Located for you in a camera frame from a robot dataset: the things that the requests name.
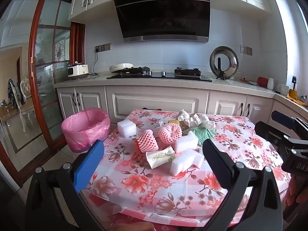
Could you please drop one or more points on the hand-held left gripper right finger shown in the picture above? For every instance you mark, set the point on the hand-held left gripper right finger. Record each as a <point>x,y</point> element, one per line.
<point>217,160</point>

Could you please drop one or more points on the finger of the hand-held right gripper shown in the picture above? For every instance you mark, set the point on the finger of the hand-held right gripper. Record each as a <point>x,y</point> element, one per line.
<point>269,132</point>
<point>284,120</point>

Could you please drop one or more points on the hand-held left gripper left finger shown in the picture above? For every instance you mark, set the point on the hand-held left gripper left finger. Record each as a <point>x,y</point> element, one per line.
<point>89,166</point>

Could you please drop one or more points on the trash bin with pink bag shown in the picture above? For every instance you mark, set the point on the trash bin with pink bag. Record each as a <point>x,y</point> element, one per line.
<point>81,134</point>

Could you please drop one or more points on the person's right hand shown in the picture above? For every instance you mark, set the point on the person's right hand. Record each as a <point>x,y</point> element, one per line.
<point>303,195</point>

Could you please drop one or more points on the person's left hand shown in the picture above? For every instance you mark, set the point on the person's left hand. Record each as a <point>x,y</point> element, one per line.
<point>134,227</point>

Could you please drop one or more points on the green white knitted cloth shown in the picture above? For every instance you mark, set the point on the green white knitted cloth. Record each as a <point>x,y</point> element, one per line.
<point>204,134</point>

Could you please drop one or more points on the white mug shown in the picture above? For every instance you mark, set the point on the white mug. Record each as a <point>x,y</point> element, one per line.
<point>283,90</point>

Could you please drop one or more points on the oil bottle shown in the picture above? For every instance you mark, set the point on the oil bottle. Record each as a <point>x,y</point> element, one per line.
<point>292,91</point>

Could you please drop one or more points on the white foam block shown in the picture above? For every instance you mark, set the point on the white foam block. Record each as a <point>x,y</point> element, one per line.
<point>185,162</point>
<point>185,143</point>
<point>126,128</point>

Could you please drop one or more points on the white plastic bag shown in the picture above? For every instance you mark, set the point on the white plastic bag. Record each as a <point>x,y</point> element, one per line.
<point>207,122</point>

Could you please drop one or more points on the red pot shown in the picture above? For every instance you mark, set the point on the red pot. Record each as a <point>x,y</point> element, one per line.
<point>262,81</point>

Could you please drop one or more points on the crumpled printed paper carton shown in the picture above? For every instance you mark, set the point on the crumpled printed paper carton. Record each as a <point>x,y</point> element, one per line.
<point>195,120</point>

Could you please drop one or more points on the crumpled white paper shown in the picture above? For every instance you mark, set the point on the crumpled white paper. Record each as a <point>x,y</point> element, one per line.
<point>184,115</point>

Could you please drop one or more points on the pink floral tablecloth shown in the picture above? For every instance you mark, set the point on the pink floral tablecloth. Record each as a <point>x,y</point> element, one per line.
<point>144,180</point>

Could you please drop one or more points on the yellow banana peel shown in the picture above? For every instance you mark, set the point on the yellow banana peel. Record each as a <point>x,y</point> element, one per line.
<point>173,121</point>

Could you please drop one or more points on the crumpled paper cup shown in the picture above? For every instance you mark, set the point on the crumpled paper cup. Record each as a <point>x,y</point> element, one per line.
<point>158,158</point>

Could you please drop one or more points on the pink foam net cone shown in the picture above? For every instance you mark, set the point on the pink foam net cone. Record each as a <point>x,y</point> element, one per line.
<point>146,140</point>

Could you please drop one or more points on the steel pot lid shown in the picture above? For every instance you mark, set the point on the steel pot lid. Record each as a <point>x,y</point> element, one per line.
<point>229,61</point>

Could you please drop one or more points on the black lid stand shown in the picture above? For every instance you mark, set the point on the black lid stand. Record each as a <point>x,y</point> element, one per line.
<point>219,67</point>

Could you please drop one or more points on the white lower kitchen cabinets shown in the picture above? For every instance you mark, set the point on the white lower kitchen cabinets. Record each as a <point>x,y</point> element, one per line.
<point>156,103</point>

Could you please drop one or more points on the white dining chair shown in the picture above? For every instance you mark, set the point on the white dining chair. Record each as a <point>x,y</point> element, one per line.
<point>26,110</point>

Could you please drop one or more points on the wooden glass sliding door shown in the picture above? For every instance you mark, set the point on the wooden glass sliding door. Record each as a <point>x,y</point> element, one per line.
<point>51,81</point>

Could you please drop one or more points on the white rice cooker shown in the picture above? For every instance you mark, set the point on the white rice cooker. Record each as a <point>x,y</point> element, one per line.
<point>77,71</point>

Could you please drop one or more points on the black gas stove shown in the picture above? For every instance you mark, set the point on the black gas stove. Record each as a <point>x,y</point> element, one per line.
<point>163,76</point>

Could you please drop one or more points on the white electric pan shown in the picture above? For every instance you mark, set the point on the white electric pan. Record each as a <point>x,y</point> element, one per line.
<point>120,67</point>

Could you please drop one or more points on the dark jacket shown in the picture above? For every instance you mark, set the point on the dark jacket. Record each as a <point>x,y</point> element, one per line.
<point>13,93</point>

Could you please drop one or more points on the black range hood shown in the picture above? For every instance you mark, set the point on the black range hood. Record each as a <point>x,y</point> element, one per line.
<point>163,12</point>

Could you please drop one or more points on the wall socket strip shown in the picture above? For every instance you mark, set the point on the wall socket strip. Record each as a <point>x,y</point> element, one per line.
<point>103,47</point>

